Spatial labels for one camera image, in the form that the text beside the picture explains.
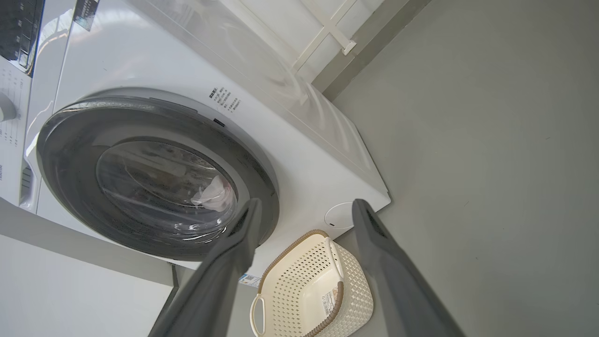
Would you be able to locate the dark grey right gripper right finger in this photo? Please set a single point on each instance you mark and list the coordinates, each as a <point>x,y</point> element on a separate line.
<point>398,290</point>

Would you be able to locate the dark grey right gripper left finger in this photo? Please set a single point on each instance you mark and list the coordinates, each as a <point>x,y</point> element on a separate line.
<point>220,285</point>

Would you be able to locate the white cloth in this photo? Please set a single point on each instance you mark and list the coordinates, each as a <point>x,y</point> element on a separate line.
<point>213,194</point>

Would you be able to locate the grey round glass washer door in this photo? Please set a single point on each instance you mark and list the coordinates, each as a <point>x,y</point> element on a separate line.
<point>70,154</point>

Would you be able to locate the cream perforated laundry basket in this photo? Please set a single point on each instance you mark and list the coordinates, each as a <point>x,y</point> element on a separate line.
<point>299,281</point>

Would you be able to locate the white front-load washing machine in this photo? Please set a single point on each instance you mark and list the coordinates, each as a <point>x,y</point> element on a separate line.
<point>140,61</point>

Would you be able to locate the blue white energy sticker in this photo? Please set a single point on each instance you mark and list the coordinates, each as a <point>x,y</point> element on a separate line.
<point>250,280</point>

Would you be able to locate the white railing frame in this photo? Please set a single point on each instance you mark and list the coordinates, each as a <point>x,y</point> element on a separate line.
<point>330,30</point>

